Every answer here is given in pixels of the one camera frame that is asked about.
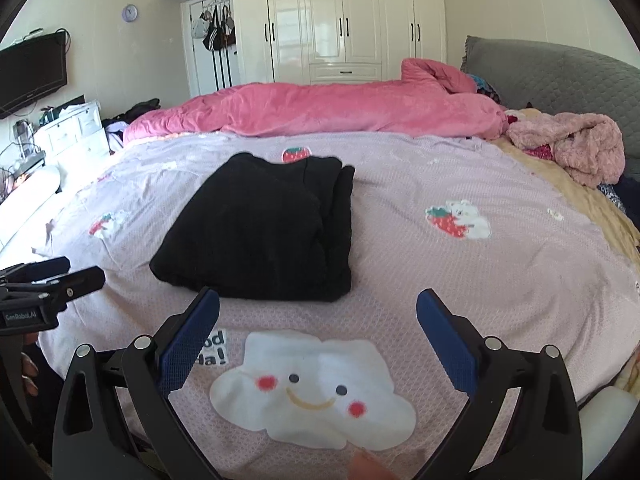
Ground white drawer cabinet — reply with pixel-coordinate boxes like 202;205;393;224
34;101;108;170

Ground black sweater with orange patches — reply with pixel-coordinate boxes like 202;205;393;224
150;153;355;302

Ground pink fuzzy garment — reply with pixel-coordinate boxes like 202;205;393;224
506;113;626;188

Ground lilac bedspread with strawberry prints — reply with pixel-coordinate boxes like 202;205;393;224
1;132;639;479

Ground dark clothes pile by bed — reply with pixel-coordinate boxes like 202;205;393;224
102;98;160;132

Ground person's right hand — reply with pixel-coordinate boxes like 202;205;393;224
347;451;398;480

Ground white door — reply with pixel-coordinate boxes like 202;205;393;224
181;0;241;98

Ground pink plush duvet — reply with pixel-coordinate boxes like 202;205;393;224
124;58;508;143

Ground bags hanging on door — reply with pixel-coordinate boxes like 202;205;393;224
191;4;236;52

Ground white glossy wardrobe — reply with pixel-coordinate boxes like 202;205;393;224
159;0;448;86

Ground round wall clock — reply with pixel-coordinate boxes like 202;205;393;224
122;3;139;23

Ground person's left hand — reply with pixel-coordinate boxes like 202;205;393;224
21;333;39;396

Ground beige blanket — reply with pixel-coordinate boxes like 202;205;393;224
492;138;639;271

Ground black wall television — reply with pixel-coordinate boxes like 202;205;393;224
0;29;68;119

